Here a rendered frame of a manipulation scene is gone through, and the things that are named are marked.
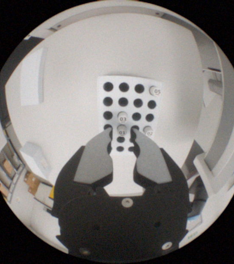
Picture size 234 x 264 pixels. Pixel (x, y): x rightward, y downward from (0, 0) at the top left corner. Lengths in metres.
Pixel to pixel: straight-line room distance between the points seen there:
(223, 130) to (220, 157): 0.05
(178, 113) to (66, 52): 0.24
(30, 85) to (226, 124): 0.36
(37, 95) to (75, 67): 0.10
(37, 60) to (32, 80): 0.04
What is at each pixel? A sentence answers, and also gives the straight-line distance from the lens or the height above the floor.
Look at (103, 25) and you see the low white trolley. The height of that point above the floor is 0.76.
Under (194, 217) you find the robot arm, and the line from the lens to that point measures 0.62.
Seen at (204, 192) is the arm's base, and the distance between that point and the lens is 0.64.
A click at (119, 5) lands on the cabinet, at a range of 0.24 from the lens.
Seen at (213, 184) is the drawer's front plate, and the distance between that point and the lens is 0.21.
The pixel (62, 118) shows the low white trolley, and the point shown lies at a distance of 0.20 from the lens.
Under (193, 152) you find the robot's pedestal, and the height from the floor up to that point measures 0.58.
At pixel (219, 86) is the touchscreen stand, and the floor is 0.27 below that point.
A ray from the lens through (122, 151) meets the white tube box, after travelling 0.16.
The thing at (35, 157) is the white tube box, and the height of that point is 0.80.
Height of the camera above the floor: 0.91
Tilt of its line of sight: 59 degrees down
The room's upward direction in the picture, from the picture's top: 179 degrees counter-clockwise
